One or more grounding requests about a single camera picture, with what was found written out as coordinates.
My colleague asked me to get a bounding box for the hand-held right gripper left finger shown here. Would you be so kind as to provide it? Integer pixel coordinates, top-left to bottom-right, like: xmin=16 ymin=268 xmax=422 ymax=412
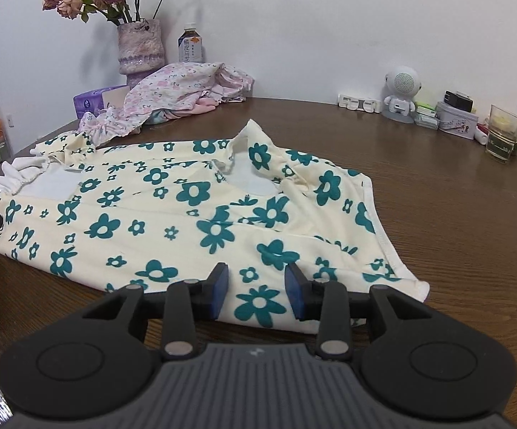
xmin=82 ymin=263 xmax=231 ymax=360

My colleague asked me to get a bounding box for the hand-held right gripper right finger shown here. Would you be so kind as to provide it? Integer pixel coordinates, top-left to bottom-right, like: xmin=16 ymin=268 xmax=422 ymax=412
xmin=284 ymin=262 xmax=434 ymax=360

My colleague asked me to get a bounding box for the cream dress with green flowers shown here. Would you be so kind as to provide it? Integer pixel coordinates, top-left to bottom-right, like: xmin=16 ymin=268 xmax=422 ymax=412
xmin=0 ymin=119 xmax=431 ymax=335

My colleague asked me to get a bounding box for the purple tissue pack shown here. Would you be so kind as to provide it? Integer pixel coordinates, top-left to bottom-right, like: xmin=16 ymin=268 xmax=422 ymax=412
xmin=73 ymin=85 xmax=129 ymax=119

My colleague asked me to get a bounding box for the plain pink garment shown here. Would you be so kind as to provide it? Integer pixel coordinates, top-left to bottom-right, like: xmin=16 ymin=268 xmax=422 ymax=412
xmin=164 ymin=98 xmax=217 ymax=119

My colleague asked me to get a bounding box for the pink floral garment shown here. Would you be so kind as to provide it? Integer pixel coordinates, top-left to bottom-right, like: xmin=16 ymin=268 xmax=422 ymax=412
xmin=77 ymin=61 xmax=255 ymax=146

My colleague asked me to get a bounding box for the small green white box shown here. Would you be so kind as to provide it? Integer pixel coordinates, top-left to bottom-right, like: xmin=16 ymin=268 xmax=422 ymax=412
xmin=414 ymin=103 xmax=438 ymax=129

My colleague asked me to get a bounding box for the purple textured vase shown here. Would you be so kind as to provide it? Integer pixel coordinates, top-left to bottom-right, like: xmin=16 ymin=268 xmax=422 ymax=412
xmin=116 ymin=19 xmax=166 ymax=88

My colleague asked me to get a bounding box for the grey tin box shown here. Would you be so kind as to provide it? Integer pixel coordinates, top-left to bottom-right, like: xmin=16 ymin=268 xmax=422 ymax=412
xmin=434 ymin=101 xmax=480 ymax=139

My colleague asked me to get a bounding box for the white robot speaker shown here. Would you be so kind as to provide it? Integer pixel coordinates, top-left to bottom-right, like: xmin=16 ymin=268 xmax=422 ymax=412
xmin=381 ymin=65 xmax=421 ymax=123

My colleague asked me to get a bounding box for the tea bottle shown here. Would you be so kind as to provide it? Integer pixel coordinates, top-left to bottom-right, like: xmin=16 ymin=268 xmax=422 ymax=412
xmin=178 ymin=22 xmax=205 ymax=64

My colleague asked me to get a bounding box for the black charger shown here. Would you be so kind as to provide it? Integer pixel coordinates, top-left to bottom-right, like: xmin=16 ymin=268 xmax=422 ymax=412
xmin=443 ymin=90 xmax=474 ymax=112

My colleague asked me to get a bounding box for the glass cup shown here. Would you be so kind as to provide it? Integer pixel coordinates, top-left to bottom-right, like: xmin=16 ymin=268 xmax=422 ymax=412
xmin=484 ymin=104 xmax=517 ymax=164

